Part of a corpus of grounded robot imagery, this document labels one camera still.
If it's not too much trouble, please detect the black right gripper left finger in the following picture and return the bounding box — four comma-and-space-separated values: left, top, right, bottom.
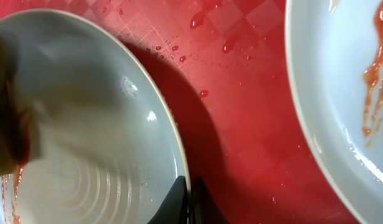
148, 176, 188, 224

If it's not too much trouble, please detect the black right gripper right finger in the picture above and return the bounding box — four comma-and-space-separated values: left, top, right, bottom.
191, 178, 229, 224

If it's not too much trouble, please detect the white plate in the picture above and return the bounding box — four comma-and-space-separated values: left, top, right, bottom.
285, 0, 383, 223
0, 9, 191, 223

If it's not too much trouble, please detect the green yellow sponge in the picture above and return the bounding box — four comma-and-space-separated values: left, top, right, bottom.
0, 38, 41, 176

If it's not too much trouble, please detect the red plastic tray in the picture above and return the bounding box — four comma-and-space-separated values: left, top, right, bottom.
0, 0, 355, 223

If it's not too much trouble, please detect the white plate top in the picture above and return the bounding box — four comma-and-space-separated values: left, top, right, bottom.
285, 0, 383, 223

